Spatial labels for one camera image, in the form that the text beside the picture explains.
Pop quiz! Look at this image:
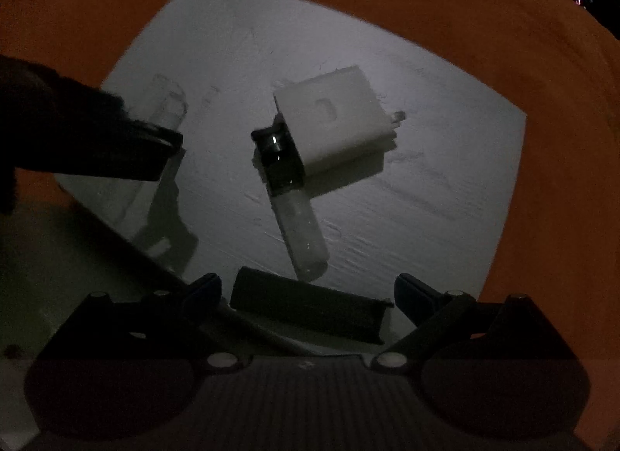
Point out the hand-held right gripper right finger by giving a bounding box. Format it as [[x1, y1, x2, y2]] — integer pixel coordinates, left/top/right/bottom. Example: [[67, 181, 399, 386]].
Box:
[[370, 273, 580, 373]]

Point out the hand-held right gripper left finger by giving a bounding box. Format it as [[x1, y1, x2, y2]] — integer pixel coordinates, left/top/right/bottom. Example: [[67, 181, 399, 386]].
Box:
[[34, 273, 253, 373]]

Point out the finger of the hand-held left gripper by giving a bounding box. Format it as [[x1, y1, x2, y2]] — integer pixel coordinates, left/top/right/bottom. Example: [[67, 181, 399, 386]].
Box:
[[96, 113, 185, 183]]

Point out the clear plastic bag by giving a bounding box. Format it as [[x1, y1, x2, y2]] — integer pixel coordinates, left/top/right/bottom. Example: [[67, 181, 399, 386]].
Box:
[[116, 74, 199, 258]]

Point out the black rectangular case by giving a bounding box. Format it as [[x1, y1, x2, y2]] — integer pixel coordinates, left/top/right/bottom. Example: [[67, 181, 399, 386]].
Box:
[[229, 266, 395, 346]]

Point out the clear tube with dark cap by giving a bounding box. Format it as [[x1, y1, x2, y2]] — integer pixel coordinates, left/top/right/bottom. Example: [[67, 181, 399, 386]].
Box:
[[251, 114, 331, 282]]

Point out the white cardboard box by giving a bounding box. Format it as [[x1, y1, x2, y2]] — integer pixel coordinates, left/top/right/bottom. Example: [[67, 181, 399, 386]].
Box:
[[0, 192, 340, 451]]

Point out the white power adapter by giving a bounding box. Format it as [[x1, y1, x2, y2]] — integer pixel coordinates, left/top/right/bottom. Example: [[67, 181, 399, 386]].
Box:
[[272, 64, 408, 179]]

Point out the white paper sheet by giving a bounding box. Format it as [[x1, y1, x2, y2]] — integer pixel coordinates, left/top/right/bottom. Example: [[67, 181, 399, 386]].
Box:
[[53, 0, 528, 359]]

